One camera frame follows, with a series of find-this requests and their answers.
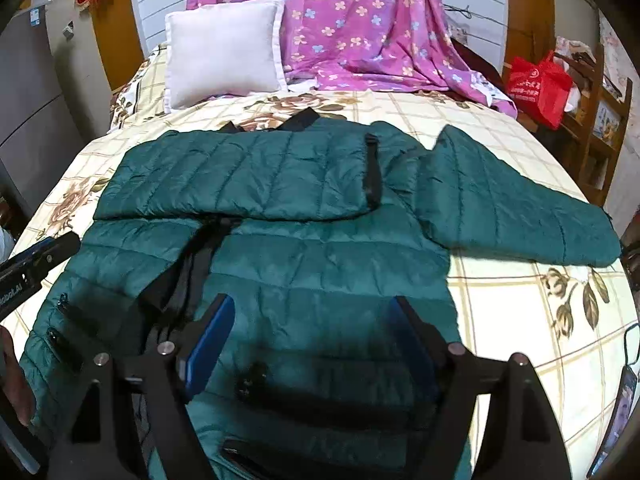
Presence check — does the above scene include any person's left hand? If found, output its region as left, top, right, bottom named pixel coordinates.
left=0, top=325, right=37, bottom=428

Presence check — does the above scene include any black wire on wall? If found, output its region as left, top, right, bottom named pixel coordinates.
left=442, top=4, right=506, bottom=27

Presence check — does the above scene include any cream floral checked bedsheet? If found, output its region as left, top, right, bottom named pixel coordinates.
left=10, top=42, right=640, bottom=480

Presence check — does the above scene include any white square pillow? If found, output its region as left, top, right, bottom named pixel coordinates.
left=164, top=0, right=290, bottom=113

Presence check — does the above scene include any grey refrigerator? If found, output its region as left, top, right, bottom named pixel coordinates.
left=0, top=2, right=101, bottom=211

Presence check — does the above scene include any pale floral curtain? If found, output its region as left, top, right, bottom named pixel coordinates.
left=597, top=10, right=640, bottom=126

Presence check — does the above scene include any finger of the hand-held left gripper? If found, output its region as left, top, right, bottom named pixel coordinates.
left=20, top=232, right=82, bottom=279

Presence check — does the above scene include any red shopping bag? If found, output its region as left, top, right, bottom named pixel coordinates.
left=505, top=50, right=575, bottom=131

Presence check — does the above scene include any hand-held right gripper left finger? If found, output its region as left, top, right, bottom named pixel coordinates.
left=47, top=294, right=236, bottom=480

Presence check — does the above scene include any smartphone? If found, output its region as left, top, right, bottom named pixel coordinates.
left=587, top=362, right=640, bottom=480

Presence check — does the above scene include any black charging cable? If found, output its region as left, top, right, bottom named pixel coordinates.
left=622, top=322, right=640, bottom=367

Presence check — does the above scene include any green quilted down jacket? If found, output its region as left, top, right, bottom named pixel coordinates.
left=20, top=107, right=623, bottom=480

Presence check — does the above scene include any white slatted wooden headboard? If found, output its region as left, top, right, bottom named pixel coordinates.
left=92, top=0, right=556, bottom=93

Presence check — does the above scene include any wooden chair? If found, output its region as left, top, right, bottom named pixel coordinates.
left=520, top=42, right=633, bottom=206

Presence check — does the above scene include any pink floral sheet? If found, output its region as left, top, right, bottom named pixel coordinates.
left=186, top=0, right=518, bottom=118

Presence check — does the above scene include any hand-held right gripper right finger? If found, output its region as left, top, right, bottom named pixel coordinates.
left=387, top=296, right=576, bottom=480

